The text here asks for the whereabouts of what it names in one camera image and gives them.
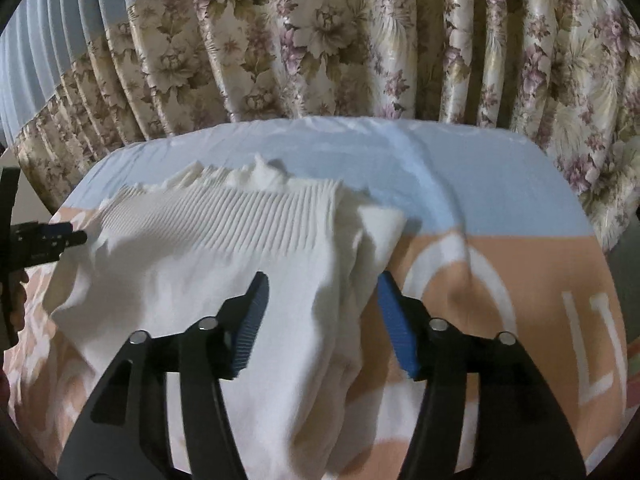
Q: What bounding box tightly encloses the white knitted sweater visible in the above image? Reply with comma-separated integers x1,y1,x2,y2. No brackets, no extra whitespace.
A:
43,158,406,479

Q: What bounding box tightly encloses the left hand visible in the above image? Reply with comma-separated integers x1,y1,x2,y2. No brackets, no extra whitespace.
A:
9,269,29,333

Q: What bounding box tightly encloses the orange white blue bedsheet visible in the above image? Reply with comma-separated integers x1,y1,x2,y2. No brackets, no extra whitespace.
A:
1,117,636,479

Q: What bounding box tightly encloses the light blue sheer curtain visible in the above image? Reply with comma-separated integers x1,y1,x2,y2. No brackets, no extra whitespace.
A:
1,0,139,146

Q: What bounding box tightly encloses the floral beige curtain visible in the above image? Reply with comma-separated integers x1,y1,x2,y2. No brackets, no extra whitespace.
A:
8,0,639,249

